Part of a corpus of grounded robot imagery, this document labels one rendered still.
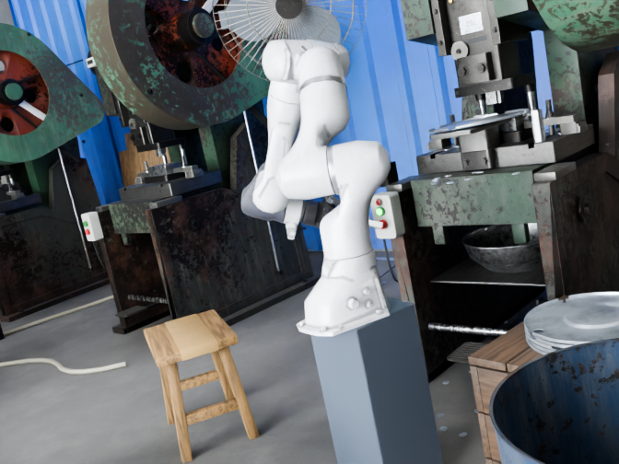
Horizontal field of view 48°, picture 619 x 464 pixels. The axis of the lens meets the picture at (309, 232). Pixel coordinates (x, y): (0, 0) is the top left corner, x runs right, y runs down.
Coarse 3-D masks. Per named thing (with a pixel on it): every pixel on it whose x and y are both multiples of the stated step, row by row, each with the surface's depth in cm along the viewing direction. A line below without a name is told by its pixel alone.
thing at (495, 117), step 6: (492, 114) 215; (498, 114) 213; (504, 114) 207; (510, 114) 200; (516, 114) 191; (468, 120) 217; (474, 120) 203; (480, 120) 197; (486, 120) 197; (492, 120) 189; (498, 120) 189; (438, 126) 214; (444, 126) 215; (450, 126) 209; (456, 126) 203; (462, 126) 191; (468, 126) 190; (432, 132) 200; (438, 132) 197
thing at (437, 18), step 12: (432, 0) 203; (444, 0) 204; (492, 0) 191; (432, 12) 203; (444, 12) 204; (492, 12) 192; (444, 24) 204; (492, 24) 193; (504, 24) 194; (516, 24) 200; (444, 36) 204; (492, 36) 194; (504, 36) 194; (516, 36) 200; (444, 48) 204
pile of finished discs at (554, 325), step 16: (544, 304) 157; (560, 304) 156; (576, 304) 154; (592, 304) 152; (608, 304) 150; (528, 320) 150; (544, 320) 148; (560, 320) 147; (576, 320) 143; (592, 320) 142; (608, 320) 140; (528, 336) 145; (544, 336) 139; (560, 336) 139; (576, 336) 137; (592, 336) 136; (608, 336) 134; (544, 352) 140
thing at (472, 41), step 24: (456, 0) 202; (480, 0) 197; (456, 24) 204; (480, 24) 199; (456, 48) 204; (480, 48) 201; (504, 48) 200; (456, 72) 208; (480, 72) 199; (504, 72) 199
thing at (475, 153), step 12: (504, 120) 200; (444, 132) 196; (456, 132) 189; (468, 132) 187; (480, 132) 198; (492, 132) 198; (468, 144) 201; (480, 144) 199; (492, 144) 198; (468, 156) 202; (480, 156) 200; (492, 156) 198; (468, 168) 203; (480, 168) 201
